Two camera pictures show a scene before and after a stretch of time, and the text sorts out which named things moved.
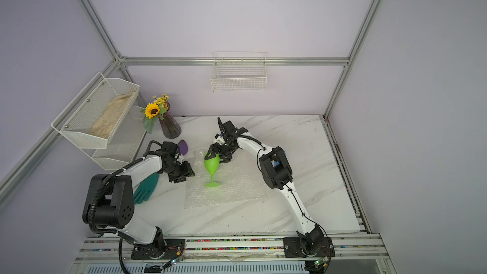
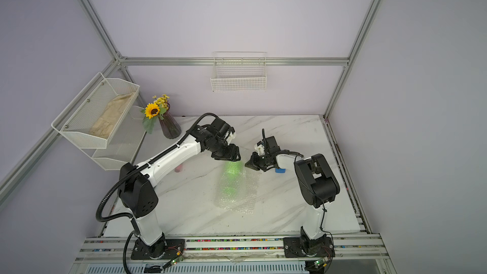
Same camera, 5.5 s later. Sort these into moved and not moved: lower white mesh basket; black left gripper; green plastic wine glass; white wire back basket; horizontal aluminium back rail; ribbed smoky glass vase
Moved: black left gripper; green plastic wine glass
Not moved: lower white mesh basket; ribbed smoky glass vase; white wire back basket; horizontal aluminium back rail
